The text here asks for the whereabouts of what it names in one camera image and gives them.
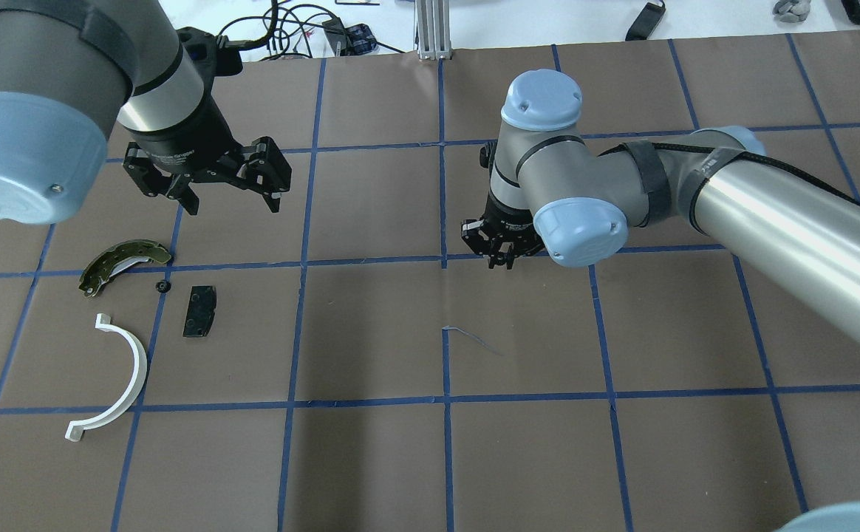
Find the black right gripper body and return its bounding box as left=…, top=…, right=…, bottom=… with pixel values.
left=461, top=208, right=545, bottom=259

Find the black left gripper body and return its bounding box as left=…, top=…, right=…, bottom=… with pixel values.
left=123, top=111, right=292, bottom=194

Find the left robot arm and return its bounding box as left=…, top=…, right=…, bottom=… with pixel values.
left=0, top=1, right=292, bottom=225

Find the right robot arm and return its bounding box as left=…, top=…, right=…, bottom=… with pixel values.
left=461, top=69, right=860, bottom=344

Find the green brake shoe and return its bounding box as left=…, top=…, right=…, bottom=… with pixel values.
left=78, top=239, right=174, bottom=299

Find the black brake pad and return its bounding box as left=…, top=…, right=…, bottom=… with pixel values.
left=182, top=285, right=217, bottom=338

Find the black power adapter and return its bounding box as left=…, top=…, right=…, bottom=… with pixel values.
left=624, top=1, right=666, bottom=41

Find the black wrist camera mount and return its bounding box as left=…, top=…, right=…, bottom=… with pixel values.
left=176, top=27, right=244, bottom=82

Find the aluminium frame post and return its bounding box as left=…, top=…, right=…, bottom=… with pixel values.
left=413, top=0, right=453, bottom=61

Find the white curved plastic bracket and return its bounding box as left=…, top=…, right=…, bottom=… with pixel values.
left=63, top=313, right=149, bottom=443

